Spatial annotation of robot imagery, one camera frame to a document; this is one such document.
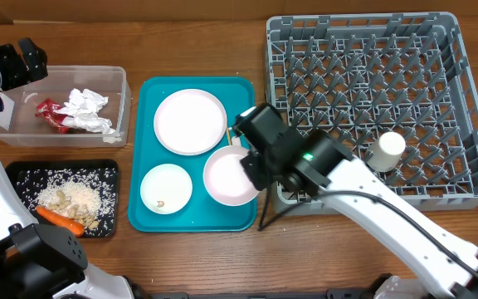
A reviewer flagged pink small bowl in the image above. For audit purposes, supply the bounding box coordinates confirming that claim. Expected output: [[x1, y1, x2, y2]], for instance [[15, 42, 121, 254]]
[[202, 145, 259, 206]]

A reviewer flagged wooden chopstick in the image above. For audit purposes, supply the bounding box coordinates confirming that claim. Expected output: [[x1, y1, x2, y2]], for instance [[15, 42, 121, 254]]
[[226, 128, 232, 145]]

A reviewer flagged white tissue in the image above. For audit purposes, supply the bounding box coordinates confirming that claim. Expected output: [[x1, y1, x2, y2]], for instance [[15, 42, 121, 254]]
[[53, 88, 120, 143]]

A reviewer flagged large white plate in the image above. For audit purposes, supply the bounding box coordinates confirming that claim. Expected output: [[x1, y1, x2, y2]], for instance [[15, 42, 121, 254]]
[[154, 89, 227, 156]]

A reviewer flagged white bowl with food scraps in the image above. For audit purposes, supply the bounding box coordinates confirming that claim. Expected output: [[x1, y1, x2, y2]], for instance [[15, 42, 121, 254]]
[[140, 164, 193, 214]]

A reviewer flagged white plastic cup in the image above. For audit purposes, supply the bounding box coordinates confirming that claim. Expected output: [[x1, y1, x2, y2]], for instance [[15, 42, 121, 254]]
[[367, 131, 406, 172]]

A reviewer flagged grey dishwasher rack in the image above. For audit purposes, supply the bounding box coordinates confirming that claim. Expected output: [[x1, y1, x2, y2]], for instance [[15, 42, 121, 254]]
[[266, 12, 478, 211]]

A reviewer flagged orange carrot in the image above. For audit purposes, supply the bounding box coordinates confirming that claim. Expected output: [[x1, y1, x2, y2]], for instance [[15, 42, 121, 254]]
[[36, 206, 85, 237]]

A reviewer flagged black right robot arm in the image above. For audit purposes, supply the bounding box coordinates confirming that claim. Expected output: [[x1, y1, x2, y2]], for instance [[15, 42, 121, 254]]
[[232, 104, 478, 298]]

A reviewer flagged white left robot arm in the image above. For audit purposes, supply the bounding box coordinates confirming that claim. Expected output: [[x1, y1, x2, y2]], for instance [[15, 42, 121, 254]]
[[0, 38, 147, 298]]

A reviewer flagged black food waste tray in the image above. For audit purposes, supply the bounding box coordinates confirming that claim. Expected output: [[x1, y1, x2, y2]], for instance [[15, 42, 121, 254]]
[[4, 159, 120, 239]]

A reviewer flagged white plastic fork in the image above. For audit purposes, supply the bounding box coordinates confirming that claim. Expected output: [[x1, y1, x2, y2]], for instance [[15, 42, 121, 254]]
[[232, 136, 241, 146]]

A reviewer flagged red snack wrapper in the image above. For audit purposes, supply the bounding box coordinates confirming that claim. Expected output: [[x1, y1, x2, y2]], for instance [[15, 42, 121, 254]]
[[35, 98, 70, 134]]

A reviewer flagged clear plastic bin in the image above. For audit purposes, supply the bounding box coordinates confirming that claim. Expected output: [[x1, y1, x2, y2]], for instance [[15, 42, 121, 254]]
[[0, 66, 132, 147]]

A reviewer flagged teal plastic tray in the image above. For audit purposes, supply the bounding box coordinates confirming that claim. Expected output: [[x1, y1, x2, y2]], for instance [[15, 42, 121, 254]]
[[128, 76, 257, 233]]

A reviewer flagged pile of rice scraps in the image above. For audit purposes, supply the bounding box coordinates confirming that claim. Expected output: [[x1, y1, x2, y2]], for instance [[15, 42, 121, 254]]
[[14, 168, 118, 238]]

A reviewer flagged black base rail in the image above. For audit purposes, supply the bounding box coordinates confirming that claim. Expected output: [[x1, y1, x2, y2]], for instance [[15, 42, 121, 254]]
[[144, 287, 374, 299]]

